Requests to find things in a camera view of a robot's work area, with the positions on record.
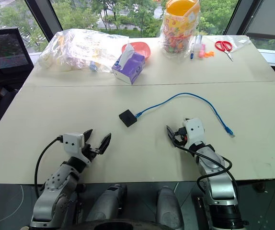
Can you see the pink plastic bowl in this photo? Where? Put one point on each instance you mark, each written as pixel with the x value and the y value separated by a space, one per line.
pixel 141 48

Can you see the purple tissue box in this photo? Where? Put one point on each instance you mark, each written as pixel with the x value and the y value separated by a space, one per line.
pixel 130 68

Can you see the clear bag around cups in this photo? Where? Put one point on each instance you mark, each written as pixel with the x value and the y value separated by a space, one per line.
pixel 168 54

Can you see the clear glue stick tube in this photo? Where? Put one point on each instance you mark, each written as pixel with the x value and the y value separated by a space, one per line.
pixel 198 40

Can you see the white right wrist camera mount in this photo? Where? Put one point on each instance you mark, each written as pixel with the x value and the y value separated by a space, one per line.
pixel 195 131

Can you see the orange plastic clip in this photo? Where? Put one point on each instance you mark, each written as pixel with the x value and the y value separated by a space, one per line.
pixel 209 54

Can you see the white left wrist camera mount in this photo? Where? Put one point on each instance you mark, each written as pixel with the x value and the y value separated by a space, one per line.
pixel 72 141

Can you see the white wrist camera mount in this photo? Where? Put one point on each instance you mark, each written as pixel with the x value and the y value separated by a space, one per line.
pixel 72 141
pixel 195 131

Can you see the large clear plastic bag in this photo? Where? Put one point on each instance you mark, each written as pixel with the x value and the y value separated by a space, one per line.
pixel 75 48

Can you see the black window frame post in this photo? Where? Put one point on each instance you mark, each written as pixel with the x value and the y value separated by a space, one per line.
pixel 45 16
pixel 241 16

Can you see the small blue bottle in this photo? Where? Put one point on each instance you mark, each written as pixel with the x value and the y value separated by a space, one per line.
pixel 93 66

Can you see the dark rounded robot waist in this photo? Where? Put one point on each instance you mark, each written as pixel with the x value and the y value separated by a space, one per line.
pixel 118 225

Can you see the grey window blind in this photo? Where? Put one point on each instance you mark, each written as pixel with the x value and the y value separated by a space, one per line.
pixel 271 16

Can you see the small black adapter box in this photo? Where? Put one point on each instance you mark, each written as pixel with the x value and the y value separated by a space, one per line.
pixel 127 118

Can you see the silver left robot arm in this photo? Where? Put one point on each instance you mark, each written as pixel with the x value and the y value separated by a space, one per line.
pixel 56 191

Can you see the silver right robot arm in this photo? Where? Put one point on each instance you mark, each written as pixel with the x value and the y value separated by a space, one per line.
pixel 220 191

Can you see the blue pen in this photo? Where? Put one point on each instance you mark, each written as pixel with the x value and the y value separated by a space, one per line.
pixel 192 55

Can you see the pink eraser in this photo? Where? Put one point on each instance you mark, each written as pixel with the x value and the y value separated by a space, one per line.
pixel 201 52

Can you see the black mesh office chair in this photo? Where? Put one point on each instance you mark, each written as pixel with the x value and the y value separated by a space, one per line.
pixel 3 51

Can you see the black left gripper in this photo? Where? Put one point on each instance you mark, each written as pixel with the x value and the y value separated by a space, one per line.
pixel 90 152

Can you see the black table foot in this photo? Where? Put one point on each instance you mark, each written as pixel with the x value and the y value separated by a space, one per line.
pixel 260 186

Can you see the grey rounded robot leg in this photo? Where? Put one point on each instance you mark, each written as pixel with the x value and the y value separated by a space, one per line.
pixel 168 208
pixel 106 203

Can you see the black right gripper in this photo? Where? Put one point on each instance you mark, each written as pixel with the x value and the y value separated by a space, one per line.
pixel 180 137

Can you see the small clear plastic bag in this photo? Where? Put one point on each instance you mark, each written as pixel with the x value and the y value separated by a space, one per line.
pixel 241 44

